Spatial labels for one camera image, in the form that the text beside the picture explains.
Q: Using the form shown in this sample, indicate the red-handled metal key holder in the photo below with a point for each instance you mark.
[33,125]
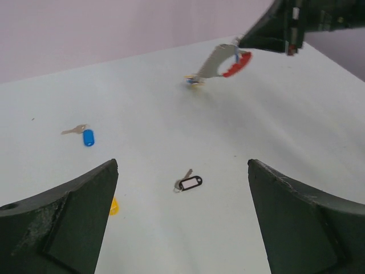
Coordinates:
[220,54]

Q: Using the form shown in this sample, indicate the key with yellow tag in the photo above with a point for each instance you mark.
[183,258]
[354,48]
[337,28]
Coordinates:
[114,207]

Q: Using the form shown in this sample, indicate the key with black tag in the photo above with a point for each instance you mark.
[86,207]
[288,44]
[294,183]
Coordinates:
[188,182]

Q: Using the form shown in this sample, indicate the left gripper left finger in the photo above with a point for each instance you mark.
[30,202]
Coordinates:
[60,230]

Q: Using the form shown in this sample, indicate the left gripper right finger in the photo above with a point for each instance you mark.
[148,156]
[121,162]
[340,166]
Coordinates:
[304,229]

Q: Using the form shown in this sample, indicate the blue tag on holder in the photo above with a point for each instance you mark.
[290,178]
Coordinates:
[193,80]

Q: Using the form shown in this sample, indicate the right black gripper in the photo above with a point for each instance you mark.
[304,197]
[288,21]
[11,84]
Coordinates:
[284,25]

